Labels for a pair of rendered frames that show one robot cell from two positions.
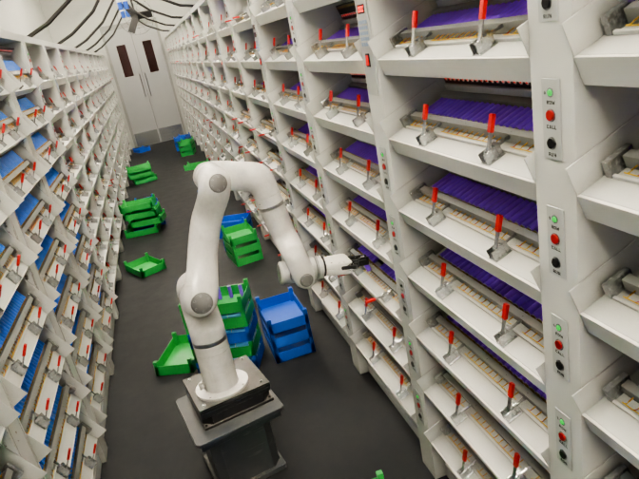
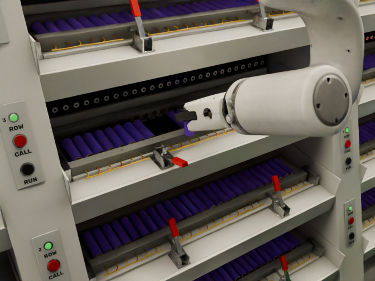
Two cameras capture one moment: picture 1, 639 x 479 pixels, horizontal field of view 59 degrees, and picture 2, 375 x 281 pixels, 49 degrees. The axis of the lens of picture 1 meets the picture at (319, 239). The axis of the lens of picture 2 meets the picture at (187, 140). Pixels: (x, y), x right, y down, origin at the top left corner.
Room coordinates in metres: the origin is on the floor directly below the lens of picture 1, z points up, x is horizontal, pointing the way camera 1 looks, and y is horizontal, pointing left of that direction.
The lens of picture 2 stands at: (2.13, 0.56, 0.80)
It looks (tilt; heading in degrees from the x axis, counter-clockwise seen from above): 16 degrees down; 254
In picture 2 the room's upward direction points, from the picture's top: 9 degrees counter-clockwise
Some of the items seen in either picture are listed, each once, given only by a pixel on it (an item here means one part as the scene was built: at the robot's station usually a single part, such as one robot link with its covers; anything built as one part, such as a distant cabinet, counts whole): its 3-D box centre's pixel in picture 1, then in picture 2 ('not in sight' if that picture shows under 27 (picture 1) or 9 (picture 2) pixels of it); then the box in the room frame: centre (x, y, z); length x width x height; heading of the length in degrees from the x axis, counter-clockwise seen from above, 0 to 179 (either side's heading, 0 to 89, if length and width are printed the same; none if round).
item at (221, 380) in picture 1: (216, 363); not in sight; (1.73, 0.44, 0.45); 0.19 x 0.19 x 0.18
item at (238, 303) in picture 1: (215, 298); not in sight; (2.47, 0.54, 0.36); 0.30 x 0.20 x 0.08; 84
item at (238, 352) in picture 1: (227, 341); not in sight; (2.47, 0.54, 0.12); 0.30 x 0.20 x 0.08; 84
